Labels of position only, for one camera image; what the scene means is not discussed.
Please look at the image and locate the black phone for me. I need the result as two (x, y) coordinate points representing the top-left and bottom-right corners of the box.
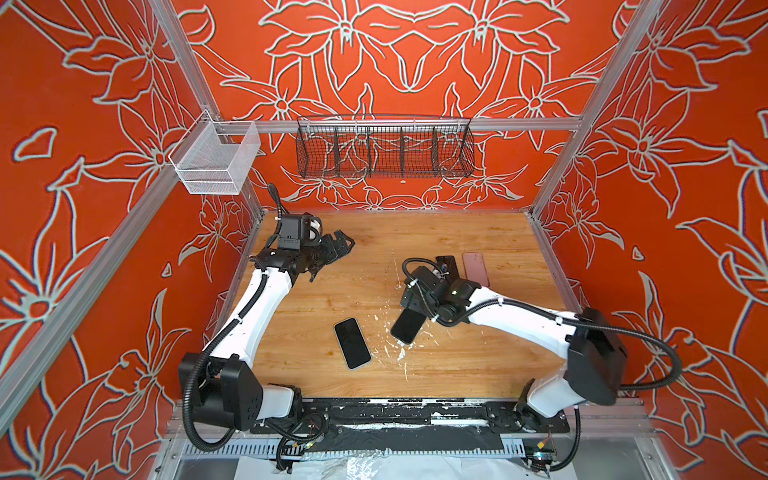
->
(390, 309), (426, 345)
(334, 318), (372, 370)

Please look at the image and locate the pink clear phone case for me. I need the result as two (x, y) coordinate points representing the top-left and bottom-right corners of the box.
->
(462, 252), (490, 288)

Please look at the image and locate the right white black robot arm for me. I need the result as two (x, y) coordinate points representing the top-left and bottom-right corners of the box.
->
(401, 266), (627, 418)

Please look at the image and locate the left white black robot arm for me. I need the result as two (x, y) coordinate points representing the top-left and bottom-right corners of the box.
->
(179, 230), (355, 449)

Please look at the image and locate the clear plastic bin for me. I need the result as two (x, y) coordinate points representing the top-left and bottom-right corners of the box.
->
(169, 112), (261, 195)

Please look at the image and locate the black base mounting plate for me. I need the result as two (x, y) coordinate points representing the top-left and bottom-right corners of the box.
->
(277, 398), (572, 458)

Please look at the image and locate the small green circuit board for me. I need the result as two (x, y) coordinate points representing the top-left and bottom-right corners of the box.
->
(526, 446), (556, 471)

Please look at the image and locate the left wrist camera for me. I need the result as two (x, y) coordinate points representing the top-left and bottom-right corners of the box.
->
(277, 213), (323, 251)

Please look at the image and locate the black wire basket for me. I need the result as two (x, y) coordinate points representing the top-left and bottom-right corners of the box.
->
(295, 114), (477, 180)

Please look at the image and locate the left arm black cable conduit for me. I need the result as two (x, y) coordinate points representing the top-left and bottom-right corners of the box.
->
(181, 183), (289, 452)

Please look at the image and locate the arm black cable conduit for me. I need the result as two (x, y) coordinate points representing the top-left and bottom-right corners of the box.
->
(400, 257), (684, 394)
(181, 183), (289, 452)

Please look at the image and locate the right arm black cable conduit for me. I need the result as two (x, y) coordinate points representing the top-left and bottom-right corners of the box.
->
(400, 257), (684, 394)

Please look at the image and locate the white perforated cable duct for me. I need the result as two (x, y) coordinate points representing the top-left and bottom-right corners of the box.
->
(179, 439), (526, 462)

